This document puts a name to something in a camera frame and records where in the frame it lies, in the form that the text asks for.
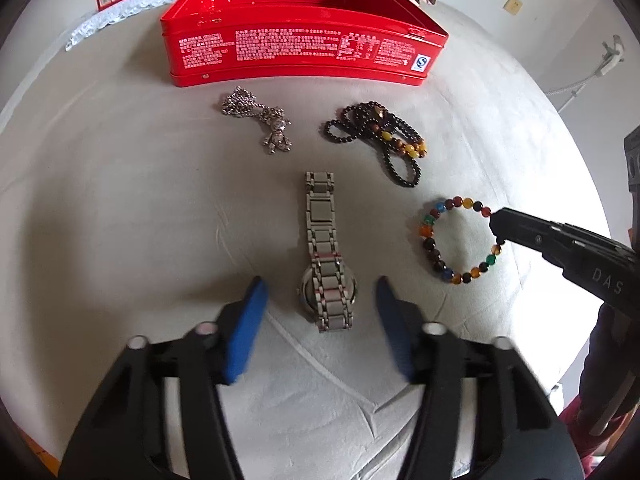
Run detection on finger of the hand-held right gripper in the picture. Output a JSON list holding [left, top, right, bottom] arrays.
[[492, 207, 619, 252], [492, 219, 567, 272]]

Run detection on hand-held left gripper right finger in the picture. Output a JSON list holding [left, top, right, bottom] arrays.
[[376, 276, 583, 480]]

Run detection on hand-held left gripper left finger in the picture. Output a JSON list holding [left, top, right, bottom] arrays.
[[60, 276, 268, 480]]

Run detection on multicolour bead bracelet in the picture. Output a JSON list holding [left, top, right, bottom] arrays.
[[419, 196, 507, 286]]

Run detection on silver metal wristwatch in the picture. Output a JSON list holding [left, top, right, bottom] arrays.
[[298, 171, 357, 334]]

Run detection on large red tin box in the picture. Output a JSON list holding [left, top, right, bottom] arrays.
[[160, 0, 449, 88]]

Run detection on person's right forearm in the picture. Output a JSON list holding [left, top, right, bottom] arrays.
[[580, 304, 640, 436]]

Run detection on person's red garment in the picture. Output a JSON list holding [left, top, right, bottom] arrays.
[[557, 392, 608, 468]]

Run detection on white lace cloth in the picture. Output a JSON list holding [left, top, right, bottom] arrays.
[[65, 0, 201, 52]]

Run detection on dark bead bracelet amber beads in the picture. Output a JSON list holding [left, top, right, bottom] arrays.
[[324, 101, 429, 188]]

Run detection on white hose with clamp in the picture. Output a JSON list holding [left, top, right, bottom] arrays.
[[545, 35, 626, 111]]

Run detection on silver ball chain bear pendant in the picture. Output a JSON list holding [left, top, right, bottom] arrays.
[[221, 86, 293, 156]]

